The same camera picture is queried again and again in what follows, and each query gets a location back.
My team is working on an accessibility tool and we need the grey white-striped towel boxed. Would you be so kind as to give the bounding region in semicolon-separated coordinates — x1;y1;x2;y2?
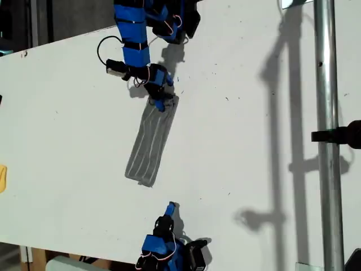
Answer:
124;95;180;188

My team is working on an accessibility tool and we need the white box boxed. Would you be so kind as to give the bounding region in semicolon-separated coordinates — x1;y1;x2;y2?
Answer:
45;255;111;271

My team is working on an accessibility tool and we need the wooden table leg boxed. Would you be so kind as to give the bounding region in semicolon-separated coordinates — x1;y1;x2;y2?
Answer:
19;246;47;271

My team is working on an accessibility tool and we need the grey metal bar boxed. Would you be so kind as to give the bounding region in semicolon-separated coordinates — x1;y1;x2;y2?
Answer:
30;0;39;47

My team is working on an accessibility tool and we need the white and green object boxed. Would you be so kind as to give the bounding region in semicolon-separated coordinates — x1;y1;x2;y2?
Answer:
277;0;308;10

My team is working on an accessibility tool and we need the yellow object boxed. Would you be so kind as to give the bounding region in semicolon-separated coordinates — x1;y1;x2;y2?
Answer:
0;164;8;194

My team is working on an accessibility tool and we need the black bulky object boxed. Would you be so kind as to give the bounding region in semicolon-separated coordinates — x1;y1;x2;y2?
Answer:
344;248;361;271

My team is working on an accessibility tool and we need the red white servo wire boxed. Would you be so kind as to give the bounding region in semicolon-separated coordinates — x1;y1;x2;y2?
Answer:
134;235;178;269
133;65;152;88

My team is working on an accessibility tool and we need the black camera stalk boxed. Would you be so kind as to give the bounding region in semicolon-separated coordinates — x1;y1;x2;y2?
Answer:
122;65;151;82

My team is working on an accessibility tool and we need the black camera box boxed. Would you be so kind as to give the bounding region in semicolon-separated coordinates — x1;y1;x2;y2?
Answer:
105;58;127;79
184;238;209;271

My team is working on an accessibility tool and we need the black camera cable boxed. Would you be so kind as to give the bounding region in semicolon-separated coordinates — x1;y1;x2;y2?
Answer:
96;35;125;67

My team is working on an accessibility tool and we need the steel post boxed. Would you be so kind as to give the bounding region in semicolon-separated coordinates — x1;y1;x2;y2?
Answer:
313;0;346;271

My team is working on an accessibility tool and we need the black post clamp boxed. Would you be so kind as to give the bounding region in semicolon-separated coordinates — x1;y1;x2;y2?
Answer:
311;120;361;150

